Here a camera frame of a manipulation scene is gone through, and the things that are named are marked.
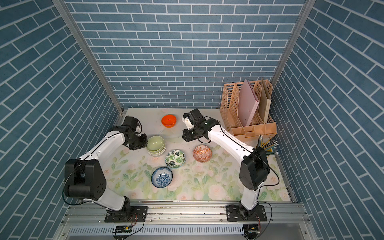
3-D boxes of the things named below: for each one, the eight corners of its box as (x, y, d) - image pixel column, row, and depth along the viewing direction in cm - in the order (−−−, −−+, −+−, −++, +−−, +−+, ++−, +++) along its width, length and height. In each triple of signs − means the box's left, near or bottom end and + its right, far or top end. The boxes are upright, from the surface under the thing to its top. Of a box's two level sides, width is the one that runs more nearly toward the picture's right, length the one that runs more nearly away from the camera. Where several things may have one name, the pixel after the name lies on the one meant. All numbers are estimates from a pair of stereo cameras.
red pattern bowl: (192, 162, 94) (192, 159, 90) (193, 148, 100) (193, 145, 96) (211, 162, 94) (212, 159, 90) (211, 149, 100) (211, 145, 97)
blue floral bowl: (151, 188, 83) (149, 185, 80) (154, 169, 90) (153, 166, 87) (171, 188, 83) (170, 185, 80) (173, 169, 90) (173, 166, 87)
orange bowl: (161, 128, 111) (160, 124, 108) (163, 118, 118) (162, 114, 114) (176, 128, 112) (175, 124, 108) (177, 118, 118) (176, 114, 114)
